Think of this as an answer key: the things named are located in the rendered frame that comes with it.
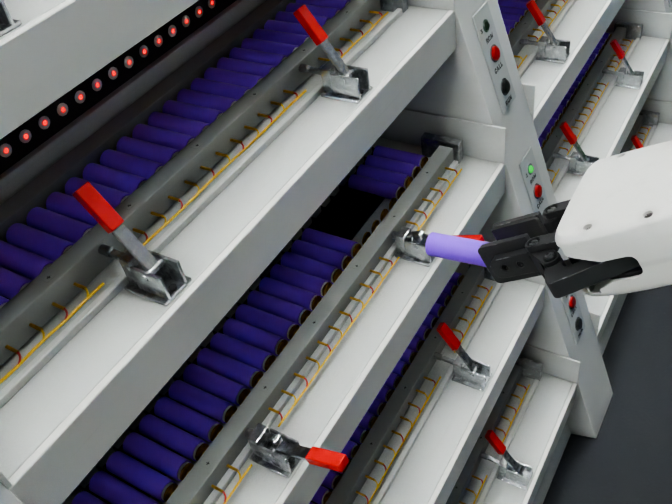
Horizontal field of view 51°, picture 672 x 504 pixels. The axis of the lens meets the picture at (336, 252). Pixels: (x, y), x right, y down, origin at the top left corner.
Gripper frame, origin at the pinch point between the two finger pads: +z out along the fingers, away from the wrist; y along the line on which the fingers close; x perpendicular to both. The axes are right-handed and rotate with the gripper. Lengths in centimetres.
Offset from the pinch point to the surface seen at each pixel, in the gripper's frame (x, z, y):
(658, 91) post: 31, 23, -104
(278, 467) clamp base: 7.4, 21.9, 13.6
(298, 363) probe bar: 3.9, 23.6, 4.6
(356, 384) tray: 8.0, 19.9, 3.5
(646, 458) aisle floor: 58, 22, -33
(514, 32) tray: -2, 22, -58
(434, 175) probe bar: 2.0, 21.4, -24.3
